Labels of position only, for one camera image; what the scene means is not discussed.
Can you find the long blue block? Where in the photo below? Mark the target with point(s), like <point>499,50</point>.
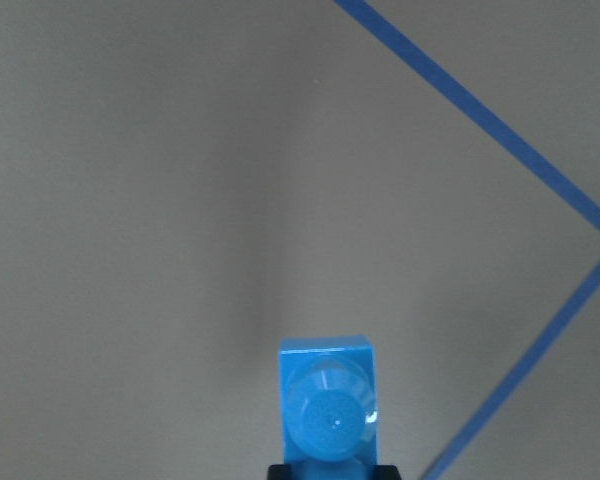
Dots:
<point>329,407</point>

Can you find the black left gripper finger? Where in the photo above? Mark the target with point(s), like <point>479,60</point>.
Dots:
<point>378,472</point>

